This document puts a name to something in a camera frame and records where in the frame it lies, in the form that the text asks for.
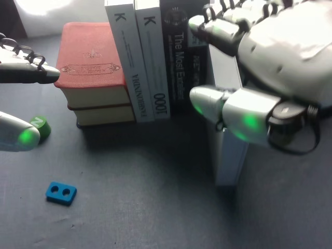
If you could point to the blue block with two holes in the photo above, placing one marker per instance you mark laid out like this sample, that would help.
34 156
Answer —
61 199

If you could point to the red book with gold emblem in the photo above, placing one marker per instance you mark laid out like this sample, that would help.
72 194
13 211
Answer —
90 46

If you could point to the white book FASHIONINDIA spine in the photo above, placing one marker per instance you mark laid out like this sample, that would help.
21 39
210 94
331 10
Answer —
132 64

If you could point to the white backdrop sheet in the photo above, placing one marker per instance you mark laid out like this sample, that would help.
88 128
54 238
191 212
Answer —
52 15

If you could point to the black book The Most Excellent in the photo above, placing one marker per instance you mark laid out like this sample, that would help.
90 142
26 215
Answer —
168 64

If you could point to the plain red book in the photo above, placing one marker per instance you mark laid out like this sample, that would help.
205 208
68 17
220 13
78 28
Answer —
103 116

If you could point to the plain white hardcover book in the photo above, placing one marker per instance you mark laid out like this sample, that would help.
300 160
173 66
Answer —
230 163

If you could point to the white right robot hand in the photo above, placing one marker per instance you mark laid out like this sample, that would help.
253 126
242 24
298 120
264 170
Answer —
285 52

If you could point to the green cylinder with letter N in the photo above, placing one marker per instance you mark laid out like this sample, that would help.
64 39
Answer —
44 128

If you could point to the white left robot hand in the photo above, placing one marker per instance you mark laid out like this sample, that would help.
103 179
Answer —
26 72

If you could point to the white book 1000 spine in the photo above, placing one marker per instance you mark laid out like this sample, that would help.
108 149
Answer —
154 52

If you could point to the grey table cloth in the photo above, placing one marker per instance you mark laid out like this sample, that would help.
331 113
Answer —
155 194

